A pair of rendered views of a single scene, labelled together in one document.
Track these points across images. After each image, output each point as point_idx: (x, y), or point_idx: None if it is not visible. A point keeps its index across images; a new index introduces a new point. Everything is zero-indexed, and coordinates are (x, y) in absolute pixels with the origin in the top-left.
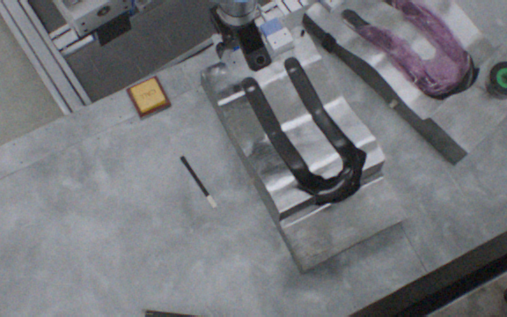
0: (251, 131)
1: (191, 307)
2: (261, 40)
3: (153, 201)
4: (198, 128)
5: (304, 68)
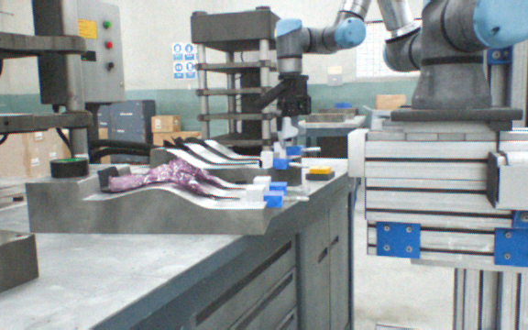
0: (245, 158)
1: None
2: (267, 93)
3: None
4: None
5: (242, 165)
